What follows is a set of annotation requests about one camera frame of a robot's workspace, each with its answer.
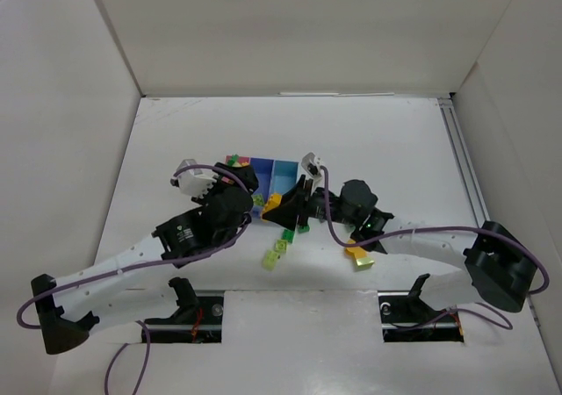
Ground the aluminium rail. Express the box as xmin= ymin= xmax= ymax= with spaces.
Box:
xmin=437 ymin=97 xmax=489 ymax=225

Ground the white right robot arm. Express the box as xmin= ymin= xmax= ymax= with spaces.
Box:
xmin=262 ymin=177 xmax=538 ymax=312

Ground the orange round lego piece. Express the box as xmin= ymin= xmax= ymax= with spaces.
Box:
xmin=344 ymin=246 xmax=368 ymax=259

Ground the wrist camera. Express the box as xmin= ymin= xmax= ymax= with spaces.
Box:
xmin=301 ymin=152 xmax=323 ymax=181
xmin=170 ymin=159 xmax=214 ymax=197

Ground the pale green lego block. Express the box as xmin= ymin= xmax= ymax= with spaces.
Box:
xmin=252 ymin=194 xmax=265 ymax=207

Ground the lime sloped lego piece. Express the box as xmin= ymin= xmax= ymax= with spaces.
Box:
xmin=355 ymin=255 xmax=375 ymax=271

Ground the yellow rectangular lego brick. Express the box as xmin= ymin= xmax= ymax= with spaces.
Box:
xmin=261 ymin=193 xmax=283 ymax=219

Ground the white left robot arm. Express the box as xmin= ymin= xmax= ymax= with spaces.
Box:
xmin=31 ymin=159 xmax=259 ymax=355

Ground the light blue plastic bin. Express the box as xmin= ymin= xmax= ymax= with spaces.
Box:
xmin=270 ymin=159 xmax=299 ymax=196

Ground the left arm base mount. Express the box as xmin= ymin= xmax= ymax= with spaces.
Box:
xmin=145 ymin=277 xmax=225 ymax=345

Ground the lime green lego brick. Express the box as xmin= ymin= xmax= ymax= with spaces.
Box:
xmin=274 ymin=239 xmax=291 ymax=254

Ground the green lego plate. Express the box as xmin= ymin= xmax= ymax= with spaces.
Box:
xmin=226 ymin=154 xmax=239 ymax=166

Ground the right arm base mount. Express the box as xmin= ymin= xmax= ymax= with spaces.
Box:
xmin=378 ymin=274 xmax=465 ymax=343

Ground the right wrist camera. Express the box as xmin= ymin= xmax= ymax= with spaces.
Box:
xmin=301 ymin=152 xmax=323 ymax=181

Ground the pink plastic bin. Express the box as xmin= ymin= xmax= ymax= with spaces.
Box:
xmin=225 ymin=154 xmax=251 ymax=168

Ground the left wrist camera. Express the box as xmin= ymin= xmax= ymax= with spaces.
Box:
xmin=170 ymin=159 xmax=214 ymax=197

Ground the pale green lego piece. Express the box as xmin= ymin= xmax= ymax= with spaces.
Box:
xmin=262 ymin=250 xmax=283 ymax=271

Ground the small green lego brick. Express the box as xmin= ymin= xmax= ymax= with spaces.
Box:
xmin=281 ymin=229 xmax=295 ymax=244

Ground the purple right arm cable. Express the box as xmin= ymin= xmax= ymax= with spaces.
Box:
xmin=315 ymin=164 xmax=551 ymax=331

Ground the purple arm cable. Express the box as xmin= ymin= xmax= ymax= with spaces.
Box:
xmin=17 ymin=162 xmax=256 ymax=395
xmin=315 ymin=164 xmax=551 ymax=331

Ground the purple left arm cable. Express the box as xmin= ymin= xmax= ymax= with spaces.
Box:
xmin=17 ymin=162 xmax=256 ymax=395

